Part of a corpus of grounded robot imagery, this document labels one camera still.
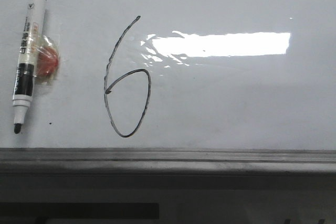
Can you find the red magnet taped to marker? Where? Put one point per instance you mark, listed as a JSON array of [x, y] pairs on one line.
[[48, 61]]

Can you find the white black whiteboard marker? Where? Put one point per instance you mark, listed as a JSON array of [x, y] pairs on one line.
[[27, 61]]

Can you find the black strip below whiteboard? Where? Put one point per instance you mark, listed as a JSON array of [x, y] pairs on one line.
[[72, 210]]

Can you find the white whiteboard with metal frame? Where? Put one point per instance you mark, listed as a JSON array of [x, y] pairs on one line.
[[175, 93]]

